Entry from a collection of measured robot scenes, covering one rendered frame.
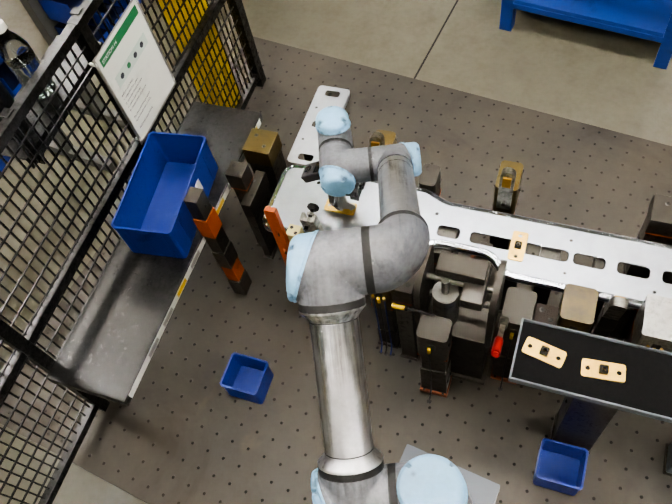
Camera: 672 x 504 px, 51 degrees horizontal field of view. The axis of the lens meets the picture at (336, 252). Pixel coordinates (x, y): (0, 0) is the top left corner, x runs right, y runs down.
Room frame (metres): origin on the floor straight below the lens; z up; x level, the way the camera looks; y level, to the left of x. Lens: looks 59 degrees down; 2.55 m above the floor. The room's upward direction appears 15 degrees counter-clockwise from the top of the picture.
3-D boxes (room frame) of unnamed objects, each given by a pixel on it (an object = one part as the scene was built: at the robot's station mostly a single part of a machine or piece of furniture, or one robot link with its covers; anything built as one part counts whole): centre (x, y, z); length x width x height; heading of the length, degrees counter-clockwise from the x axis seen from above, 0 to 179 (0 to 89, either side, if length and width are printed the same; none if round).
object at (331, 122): (1.03, -0.07, 1.33); 0.09 x 0.08 x 0.11; 169
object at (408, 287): (0.74, -0.14, 0.91); 0.07 x 0.05 x 0.42; 149
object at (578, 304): (0.57, -0.49, 0.89); 0.12 x 0.08 x 0.38; 149
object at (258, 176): (1.20, 0.18, 0.85); 0.12 x 0.03 x 0.30; 149
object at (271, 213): (0.97, 0.12, 0.95); 0.03 x 0.01 x 0.50; 59
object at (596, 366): (0.40, -0.45, 1.17); 0.08 x 0.04 x 0.01; 63
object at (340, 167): (0.93, -0.06, 1.33); 0.11 x 0.11 x 0.08; 79
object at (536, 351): (0.47, -0.36, 1.17); 0.08 x 0.04 x 0.01; 47
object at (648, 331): (0.48, -0.63, 0.90); 0.13 x 0.08 x 0.41; 149
